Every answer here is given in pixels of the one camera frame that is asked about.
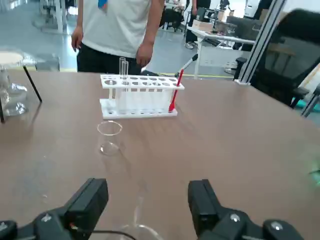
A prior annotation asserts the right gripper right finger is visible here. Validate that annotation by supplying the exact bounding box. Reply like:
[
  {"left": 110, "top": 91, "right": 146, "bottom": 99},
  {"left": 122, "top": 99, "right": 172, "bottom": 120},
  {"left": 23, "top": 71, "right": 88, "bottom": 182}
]
[{"left": 187, "top": 179, "right": 306, "bottom": 240}]

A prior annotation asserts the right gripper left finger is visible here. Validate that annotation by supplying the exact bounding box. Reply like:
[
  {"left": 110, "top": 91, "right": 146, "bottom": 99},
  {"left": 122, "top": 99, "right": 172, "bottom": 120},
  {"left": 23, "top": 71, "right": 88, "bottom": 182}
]
[{"left": 0, "top": 177, "right": 110, "bottom": 240}]

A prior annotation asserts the red plastic stick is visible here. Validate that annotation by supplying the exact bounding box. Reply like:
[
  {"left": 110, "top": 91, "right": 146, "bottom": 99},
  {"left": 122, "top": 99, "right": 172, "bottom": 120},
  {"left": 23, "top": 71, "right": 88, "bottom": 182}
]
[{"left": 168, "top": 69, "right": 185, "bottom": 113}]

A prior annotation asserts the large glass beaker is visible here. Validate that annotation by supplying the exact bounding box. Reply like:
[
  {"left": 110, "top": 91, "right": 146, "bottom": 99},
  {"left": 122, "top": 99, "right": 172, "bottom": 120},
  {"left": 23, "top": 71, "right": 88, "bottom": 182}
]
[{"left": 119, "top": 196, "right": 165, "bottom": 240}]

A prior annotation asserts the small glass beaker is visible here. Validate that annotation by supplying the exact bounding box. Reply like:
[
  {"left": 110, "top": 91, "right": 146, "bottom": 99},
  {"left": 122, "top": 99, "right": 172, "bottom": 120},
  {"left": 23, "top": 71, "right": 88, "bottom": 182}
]
[{"left": 96, "top": 120, "right": 124, "bottom": 157}]

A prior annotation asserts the white test tube rack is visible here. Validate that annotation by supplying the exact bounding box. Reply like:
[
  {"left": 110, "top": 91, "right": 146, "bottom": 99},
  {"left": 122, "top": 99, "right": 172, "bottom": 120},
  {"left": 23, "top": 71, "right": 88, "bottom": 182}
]
[{"left": 99, "top": 73, "right": 186, "bottom": 119}]

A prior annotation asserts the glass test tube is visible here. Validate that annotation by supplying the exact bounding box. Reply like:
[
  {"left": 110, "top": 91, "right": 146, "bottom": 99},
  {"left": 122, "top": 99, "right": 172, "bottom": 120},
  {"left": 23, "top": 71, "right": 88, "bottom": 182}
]
[
  {"left": 119, "top": 57, "right": 126, "bottom": 115},
  {"left": 121, "top": 60, "right": 129, "bottom": 115}
]

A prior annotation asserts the white desk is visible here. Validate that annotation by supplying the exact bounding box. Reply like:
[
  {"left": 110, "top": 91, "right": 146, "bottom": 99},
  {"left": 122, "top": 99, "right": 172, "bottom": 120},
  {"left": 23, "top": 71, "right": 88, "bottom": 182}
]
[{"left": 174, "top": 24, "right": 257, "bottom": 80}]

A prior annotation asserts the wooden box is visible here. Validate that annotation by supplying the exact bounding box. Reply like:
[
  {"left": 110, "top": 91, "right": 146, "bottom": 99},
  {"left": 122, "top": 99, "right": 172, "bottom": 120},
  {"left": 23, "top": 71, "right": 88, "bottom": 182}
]
[{"left": 191, "top": 19, "right": 216, "bottom": 33}]

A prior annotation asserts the standing person in black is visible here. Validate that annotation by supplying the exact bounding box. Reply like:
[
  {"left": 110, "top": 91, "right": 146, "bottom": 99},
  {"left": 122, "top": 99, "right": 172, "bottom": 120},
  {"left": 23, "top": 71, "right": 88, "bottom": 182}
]
[{"left": 184, "top": 0, "right": 212, "bottom": 50}]

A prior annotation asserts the thin black wire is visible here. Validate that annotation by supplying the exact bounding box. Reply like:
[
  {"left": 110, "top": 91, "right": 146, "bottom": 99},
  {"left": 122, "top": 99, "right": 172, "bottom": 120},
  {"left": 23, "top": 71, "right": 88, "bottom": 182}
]
[{"left": 93, "top": 228, "right": 137, "bottom": 238}]

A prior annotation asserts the aluminium table post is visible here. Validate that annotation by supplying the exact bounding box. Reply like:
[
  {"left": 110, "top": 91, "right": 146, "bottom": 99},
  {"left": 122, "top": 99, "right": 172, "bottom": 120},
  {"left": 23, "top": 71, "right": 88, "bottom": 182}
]
[{"left": 232, "top": 0, "right": 287, "bottom": 87}]

